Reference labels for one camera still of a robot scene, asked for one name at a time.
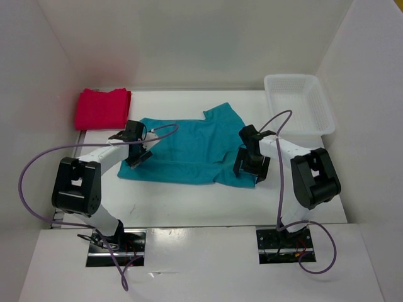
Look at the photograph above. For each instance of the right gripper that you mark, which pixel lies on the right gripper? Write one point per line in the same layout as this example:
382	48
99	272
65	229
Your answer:
261	170

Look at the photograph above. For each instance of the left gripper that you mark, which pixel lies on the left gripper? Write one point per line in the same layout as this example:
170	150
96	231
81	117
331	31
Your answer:
134	161

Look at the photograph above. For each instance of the teal t-shirt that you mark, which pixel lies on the teal t-shirt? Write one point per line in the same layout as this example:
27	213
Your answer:
200	152

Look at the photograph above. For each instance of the pink t-shirt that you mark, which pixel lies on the pink t-shirt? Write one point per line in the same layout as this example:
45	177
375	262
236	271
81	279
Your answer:
98	110

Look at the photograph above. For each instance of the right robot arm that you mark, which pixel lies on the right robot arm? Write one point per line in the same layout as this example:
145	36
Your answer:
314	178

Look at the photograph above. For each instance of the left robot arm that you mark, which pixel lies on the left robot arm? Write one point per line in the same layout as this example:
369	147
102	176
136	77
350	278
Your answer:
77	188

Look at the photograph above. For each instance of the white plastic basket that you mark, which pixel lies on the white plastic basket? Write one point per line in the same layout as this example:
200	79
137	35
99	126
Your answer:
305	97

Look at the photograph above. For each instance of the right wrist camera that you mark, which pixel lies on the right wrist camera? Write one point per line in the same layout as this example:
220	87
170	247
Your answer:
250	133

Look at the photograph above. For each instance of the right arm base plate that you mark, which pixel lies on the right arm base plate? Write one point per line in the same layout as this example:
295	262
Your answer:
284	248

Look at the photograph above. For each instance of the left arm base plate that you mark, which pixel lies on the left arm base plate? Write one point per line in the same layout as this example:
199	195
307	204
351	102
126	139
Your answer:
130	253

